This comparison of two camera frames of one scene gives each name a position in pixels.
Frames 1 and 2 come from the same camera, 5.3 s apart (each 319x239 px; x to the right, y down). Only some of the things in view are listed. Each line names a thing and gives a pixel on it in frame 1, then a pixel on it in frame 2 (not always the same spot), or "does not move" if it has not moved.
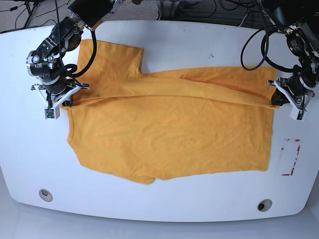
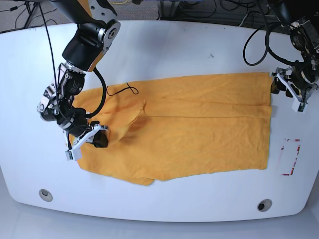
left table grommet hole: (45, 195) does not move
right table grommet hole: (264, 205) does not move
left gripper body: (54, 83) -> (77, 135)
